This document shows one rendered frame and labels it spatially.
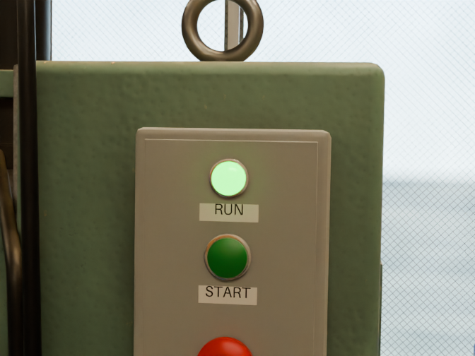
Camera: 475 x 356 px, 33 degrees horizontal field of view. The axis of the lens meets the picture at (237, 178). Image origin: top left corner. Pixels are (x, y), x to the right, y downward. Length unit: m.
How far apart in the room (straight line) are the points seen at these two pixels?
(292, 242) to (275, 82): 0.11
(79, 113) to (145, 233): 0.10
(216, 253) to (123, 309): 0.10
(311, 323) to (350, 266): 0.07
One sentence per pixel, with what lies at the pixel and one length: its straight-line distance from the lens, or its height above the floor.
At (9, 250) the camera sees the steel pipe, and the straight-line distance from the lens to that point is 0.49.
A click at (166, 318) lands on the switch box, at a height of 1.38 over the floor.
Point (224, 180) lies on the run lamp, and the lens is 0.40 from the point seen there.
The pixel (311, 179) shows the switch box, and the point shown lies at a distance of 0.40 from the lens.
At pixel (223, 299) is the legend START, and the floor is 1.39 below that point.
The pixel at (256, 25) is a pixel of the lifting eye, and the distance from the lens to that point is 0.57.
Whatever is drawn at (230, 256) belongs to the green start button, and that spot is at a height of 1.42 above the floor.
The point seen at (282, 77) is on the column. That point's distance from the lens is 0.46.
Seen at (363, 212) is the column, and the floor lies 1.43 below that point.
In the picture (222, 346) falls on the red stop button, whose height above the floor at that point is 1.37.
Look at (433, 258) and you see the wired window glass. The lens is 1.92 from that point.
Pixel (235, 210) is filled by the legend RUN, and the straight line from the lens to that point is 0.41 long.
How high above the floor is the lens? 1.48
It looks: 3 degrees down
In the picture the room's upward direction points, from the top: 1 degrees clockwise
